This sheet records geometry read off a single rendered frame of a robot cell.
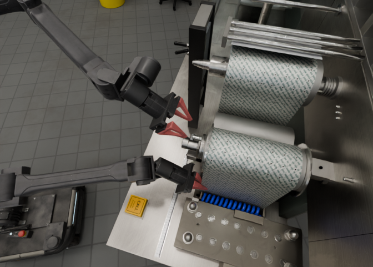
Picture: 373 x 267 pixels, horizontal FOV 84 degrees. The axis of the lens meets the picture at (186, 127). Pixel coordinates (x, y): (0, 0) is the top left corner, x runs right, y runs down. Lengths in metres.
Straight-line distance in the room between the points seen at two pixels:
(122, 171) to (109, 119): 1.70
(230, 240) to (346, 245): 0.33
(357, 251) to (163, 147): 0.76
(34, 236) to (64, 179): 1.18
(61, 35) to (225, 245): 0.79
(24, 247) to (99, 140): 0.97
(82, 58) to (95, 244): 1.54
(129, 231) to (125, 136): 1.35
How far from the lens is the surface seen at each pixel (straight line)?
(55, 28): 0.73
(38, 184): 0.74
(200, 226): 0.77
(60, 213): 1.81
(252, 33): 0.66
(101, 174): 0.67
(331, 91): 0.74
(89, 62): 0.59
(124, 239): 0.93
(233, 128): 0.68
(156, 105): 0.53
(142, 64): 0.56
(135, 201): 0.92
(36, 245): 1.84
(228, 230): 0.78
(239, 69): 0.63
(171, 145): 1.01
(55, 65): 3.20
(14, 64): 3.51
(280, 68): 0.65
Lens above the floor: 1.80
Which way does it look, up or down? 58 degrees down
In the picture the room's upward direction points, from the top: straight up
